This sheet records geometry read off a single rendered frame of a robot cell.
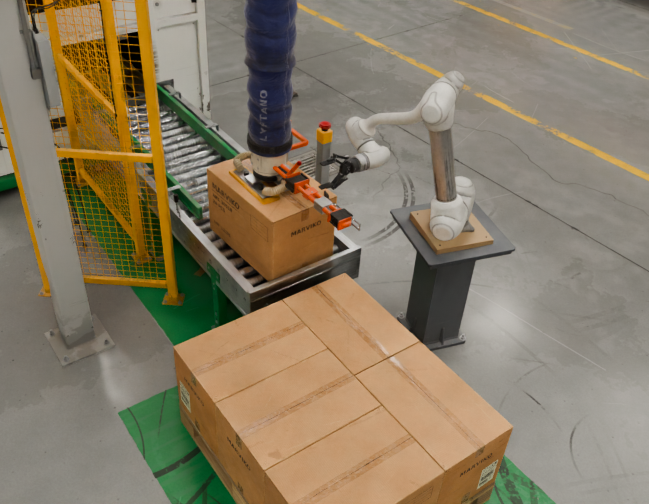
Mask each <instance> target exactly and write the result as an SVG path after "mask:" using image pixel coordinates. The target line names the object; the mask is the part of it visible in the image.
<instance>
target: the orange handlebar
mask: <svg viewBox="0 0 649 504"><path fill-rule="evenodd" d="M291 132H292V135H293V136H295V137H296V138H297V139H299V140H300V141H301V142H299V143H296V144H293V145H292V148H291V150H294V149H297V148H301V147H304V146H307V145H308V142H309V141H308V140H307V139H306V138H304V137H303V136H302V135H301V134H299V133H298V132H297V131H295V130H294V129H293V128H292V131H291ZM291 150H290V151H291ZM273 169H274V170H275V171H276V172H277V173H278V174H279V175H281V176H282V177H283V178H284V179H285V178H286V176H287V175H286V174H285V173H284V172H283V171H281V170H280V169H279V168H278V167H277V166H274V167H273ZM304 188H306V189H305V190H304V189H303V188H302V187H300V186H298V187H297V190H298V191H299V192H301V193H302V194H303V195H302V196H303V197H304V198H305V199H307V200H310V201H311V202H312V203H314V200H315V198H321V197H322V196H321V195H320V194H319V193H318V192H319V191H317V190H316V189H315V188H314V187H310V186H309V185H308V184H305V185H304ZM350 225H351V220H349V221H347V222H344V223H342V224H341V227H348V226H350Z"/></svg>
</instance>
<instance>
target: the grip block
mask: <svg viewBox="0 0 649 504"><path fill-rule="evenodd" d="M285 181H286V184H285V187H286V188H287V189H288V190H290V191H291V192H292V193H294V194H297V193H300V192H299V191H298V190H297V187H298V186H300V187H302V188H303V189H304V190H305V189H306V188H304V185H305V184H308V185H309V182H310V179H309V178H308V177H307V176H306V175H304V174H303V173H302V172H301V174H300V171H299V172H296V173H293V174H290V175H287V176H286V178H285Z"/></svg>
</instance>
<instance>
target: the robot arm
mask: <svg viewBox="0 0 649 504"><path fill-rule="evenodd" d="M464 83H465V82H464V77H463V76H462V74H461V73H459V72H458V71H451V72H448V73H446V74H444V75H443V76H442V77H441V78H440V79H438V80H437V81H436V82H435V83H434V84H432V86H431V87H430V88H429V89H428V90H427V91H426V92H425V94H424V96H423V98H422V100H421V101H420V103H419V104H418V105H417V107H416V108H415V109H414V110H412V111H410V112H400V113H379V114H375V115H373V116H371V117H369V118H368V119H361V118H359V117H351V118H350V119H349V120H348V121H347V122H346V126H345V127H346V132H347V135H348V137H349V139H350V141H351V143H352V144H353V146H354V147H355V148H356V150H357V151H358V153H359V154H357V155H354V156H352V158H350V157H349V156H348V155H341V154H336V153H333V156H331V157H330V158H329V159H327V160H326V161H322V162H320V164H321V165H322V166H326V165H329V164H332V163H335V161H336V162H337V163H339V164H340V167H339V168H340V169H339V173H338V175H337V176H336V177H335V178H334V180H333V181H332V182H331V183H330V182H328V183H325V184H322V185H320V186H318V187H319V188H320V189H321V190H323V189H328V188H332V189H333V190H335V189H336V188H337V187H338V186H339V185H341V184H342V183H343V182H344V181H346V180H348V178H347V175H348V174H352V173H355V172H357V173H359V172H362V171H365V170H368V169H375V168H378V167H380V166H382V165H384V164H386V163H387V161H388V160H389V159H390V151H389V149H388V148H387V147H384V146H379V145H378V144H377V143H376V142H375V141H374V139H373V137H374V134H375V127H376V126H377V125H379V124H396V125H411V124H415V123H418V122H420V121H422V120H423V122H424V125H425V127H426V128H427V129H428V130H429V138H430V147H431V157H432V166H433V175H434V185H435V194H436V195H435V196H434V198H433V199H432V200H431V215H430V230H431V232H432V234H433V236H434V237H435V238H437V239H439V240H442V241H447V240H452V239H454V238H456V237H457V236H458V235H459V234H460V233H463V232H474V230H475V228H474V227H473V226H472V225H471V224H470V222H469V216H470V214H471V211H472V208H473V204H474V200H475V187H474V184H473V183H472V182H471V180H470V179H468V178H466V177H462V176H458V177H455V169H454V157H453V146H452V134H451V126H452V124H453V121H454V110H455V101H456V99H457V97H458V95H459V92H460V91H461V90H462V88H463V86H464ZM336 157H337V158H341V159H345V161H344V162H341V161H339V160H338V159H336ZM349 158H350V159H349ZM341 174H343V175H341Z"/></svg>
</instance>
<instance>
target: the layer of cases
mask: <svg viewBox="0 0 649 504"><path fill-rule="evenodd" d="M173 350H174V359H175V367H176V376H177V384H178V393H179V402H180V404H181V405H182V407H183V408H184V410H185V411H186V413H187V414H188V416H189V417H190V419H191V420H192V421H193V423H194V424H195V426H196V427H197V429H198V430H199V432H200V433H201V435H202V436H203V437H204V439H205V440H206V442H207V443H208V445H209V446H210V448H211V449H212V451H213V452H214V453H215V455H216V456H217V458H218V459H219V461H220V462H221V464H222V465H223V467H224V468H225V469H226V471H227V472H228V474H229V475H230V477H231V478H232V480H233V481H234V483H235V484H236V485H237V487H238V488H239V490H240V491H241V493H242V494H243V496H244V497H245V499H246V500H247V501H248V503H249V504H463V503H464V502H465V501H467V500H468V499H470V498H471V497H473V496H474V495H476V494H477V493H478V492H480V491H481V490H483V489H484V488H486V487H487V486H489V485H490V484H491V483H493V482H494V481H495V479H496V476H497V473H498V470H499V467H500V465H501V462H502V459H503V456H504V453H505V450H506V447H507V444H508V441H509V438H510V435H511V433H512V430H513V426H512V425H511V424H510V423H509V422H508V421H507V420H506V419H505V418H504V417H503V416H502V415H500V414H499V413H498V412H497V411H496V410H495V409H494V408H493V407H492V406H491V405H489V404H488V403H487V402H486V401H485V400H484V399H483V398H482V397H481V396H480V395H479V394H477V393H476V392H475V391H474V390H473V389H472V388H471V387H470V386H469V385H468V384H466V383H465V382H464V381H463V380H462V379H461V378H460V377H459V376H458V375H457V374H456V373H454V372H453V371H452V370H451V369H450V368H449V367H448V366H447V365H446V364H445V363H443V362H442V361H441V360H440V359H439V358H438V357H437V356H436V355H435V354H434V353H433V352H431V351H430V350H429V349H428V348H427V347H426V346H425V345H424V344H423V343H422V342H420V341H419V340H418V339H417V338H416V337H415V336H414V335H413V334H412V333H411V332H410V331H408V330H407V329H406V328H405V327H404V326H403V325H402V324H401V323H400V322H399V321H397V320H396V319H395V318H394V317H393V316H392V315H391V314H390V313H389V312H388V311H387V310H385V309H384V308H383V307H382V306H381V305H380V304H379V303H378V302H377V301H376V300H374V299H373V298H372V297H371V296H370V295H369V294H368V293H367V292H366V291H365V290H364V289H362V288H361V287H360V286H359V285H358V284H357V283H356V282H355V281H354V280H353V279H351V278H350V277H349V276H348V275H347V274H346V273H343V274H341V275H339V276H336V277H334V278H332V279H329V280H327V281H325V282H322V283H320V284H318V285H315V286H313V287H311V288H308V289H306V290H304V291H301V292H299V293H297V294H294V295H292V296H290V297H287V298H285V299H283V300H280V301H278V302H276V303H273V304H271V305H269V306H266V307H264V308H262V309H259V310H257V311H255V312H252V313H250V314H248V315H245V316H243V317H241V318H238V319H236V320H234V321H231V322H229V323H227V324H224V325H222V326H220V327H217V328H215V329H213V330H210V331H208V332H206V333H203V334H201V335H199V336H196V337H194V338H192V339H189V340H187V341H185V342H182V343H180V344H178V345H175V346H173Z"/></svg>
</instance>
